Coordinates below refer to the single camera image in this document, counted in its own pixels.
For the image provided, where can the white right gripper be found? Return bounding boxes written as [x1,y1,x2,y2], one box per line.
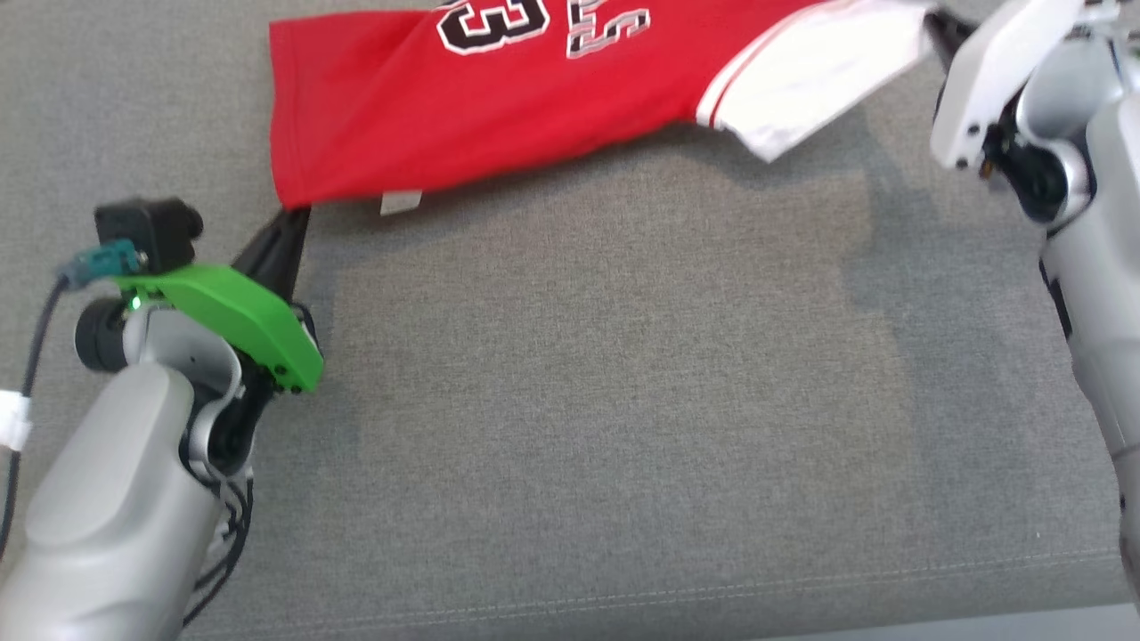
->
[922,0,1087,172]

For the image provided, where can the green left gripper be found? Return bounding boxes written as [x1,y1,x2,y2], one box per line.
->
[114,206,325,395]

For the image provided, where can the red number 23 jersey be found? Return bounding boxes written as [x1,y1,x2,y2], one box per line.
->
[269,0,938,216]

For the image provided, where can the black cable with teal plug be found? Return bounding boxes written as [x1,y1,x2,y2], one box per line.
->
[0,241,145,557]

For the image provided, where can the thin black arm cables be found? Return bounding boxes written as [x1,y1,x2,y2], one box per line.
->
[181,470,257,626]

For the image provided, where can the white cable tag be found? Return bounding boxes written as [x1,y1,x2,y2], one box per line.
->
[0,390,33,451]

